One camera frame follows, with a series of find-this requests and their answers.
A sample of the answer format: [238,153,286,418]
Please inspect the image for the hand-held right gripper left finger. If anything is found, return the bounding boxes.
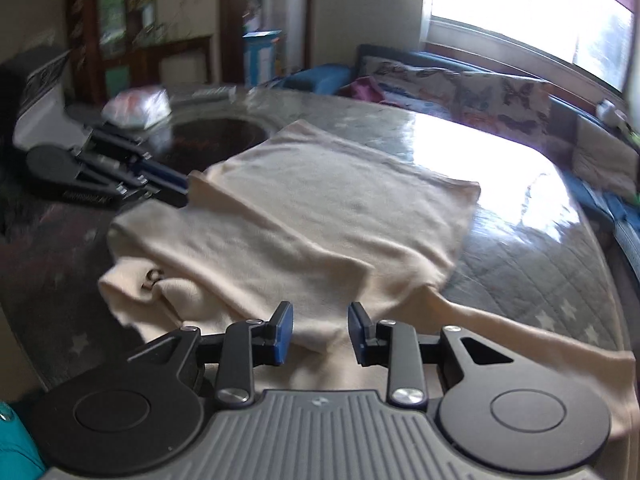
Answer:
[127,301,296,408]

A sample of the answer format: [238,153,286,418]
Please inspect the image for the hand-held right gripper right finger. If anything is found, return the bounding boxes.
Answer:
[347,301,516,408]

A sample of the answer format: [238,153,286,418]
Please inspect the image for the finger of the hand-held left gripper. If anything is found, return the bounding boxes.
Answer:
[75,159,191,209]
[82,127,191,192]

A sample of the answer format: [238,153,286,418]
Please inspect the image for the cream sweatshirt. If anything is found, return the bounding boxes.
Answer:
[97,120,636,441]

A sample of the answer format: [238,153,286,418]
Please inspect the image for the round black induction cooktop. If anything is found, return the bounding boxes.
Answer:
[165,117,275,167]

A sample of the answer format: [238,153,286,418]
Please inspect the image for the soft tissue pack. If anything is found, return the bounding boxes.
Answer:
[102,87,172,129]

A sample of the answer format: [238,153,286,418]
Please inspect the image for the grey remote control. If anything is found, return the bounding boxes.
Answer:
[184,86,237,104]

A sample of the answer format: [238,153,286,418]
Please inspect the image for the wooden glass display cabinet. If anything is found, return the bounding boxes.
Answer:
[65,0,216,107]

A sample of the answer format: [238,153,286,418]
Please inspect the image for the blue white box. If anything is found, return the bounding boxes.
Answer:
[242,30,285,87]

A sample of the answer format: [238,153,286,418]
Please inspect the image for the blue sofa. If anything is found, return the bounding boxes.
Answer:
[270,44,640,281]

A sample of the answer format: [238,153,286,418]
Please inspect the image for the pink cloth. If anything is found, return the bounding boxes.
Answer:
[340,76,387,107]

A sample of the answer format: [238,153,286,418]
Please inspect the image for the wide butterfly print pillow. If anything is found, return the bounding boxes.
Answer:
[357,56,481,121]

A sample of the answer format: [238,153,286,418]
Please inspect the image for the square butterfly print pillow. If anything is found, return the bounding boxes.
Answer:
[460,72,553,151]

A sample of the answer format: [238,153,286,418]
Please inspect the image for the teal cloth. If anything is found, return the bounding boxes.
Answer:
[0,400,47,480]

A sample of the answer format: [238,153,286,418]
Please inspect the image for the grey pillow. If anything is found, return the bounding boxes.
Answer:
[572,115,632,197]

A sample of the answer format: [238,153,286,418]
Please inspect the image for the panda plush toy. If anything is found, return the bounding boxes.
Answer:
[595,100,632,129]

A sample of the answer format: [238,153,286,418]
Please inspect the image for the window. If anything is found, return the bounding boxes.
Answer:
[422,0,636,96]

